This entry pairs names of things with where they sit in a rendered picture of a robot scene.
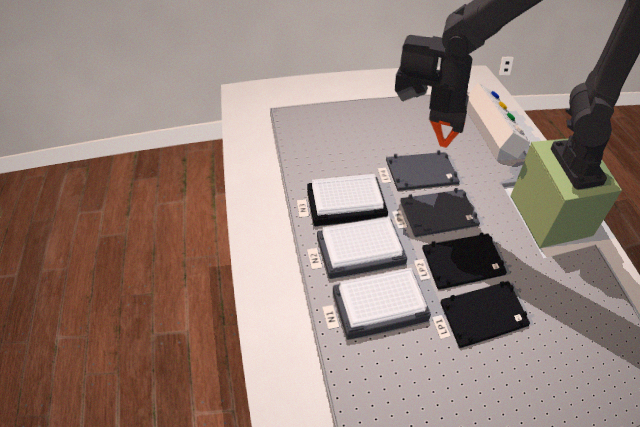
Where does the white button panel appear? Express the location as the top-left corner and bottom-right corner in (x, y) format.
(467, 83), (530, 161)

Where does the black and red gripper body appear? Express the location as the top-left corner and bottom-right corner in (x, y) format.
(429, 79), (469, 133)

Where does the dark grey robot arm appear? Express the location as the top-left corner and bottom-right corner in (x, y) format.
(395, 0), (640, 190)

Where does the white label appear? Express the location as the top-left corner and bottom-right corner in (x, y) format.
(322, 305), (339, 329)
(378, 168), (391, 183)
(432, 315), (450, 339)
(392, 211), (407, 229)
(414, 259), (430, 280)
(297, 200), (309, 217)
(307, 248), (322, 269)

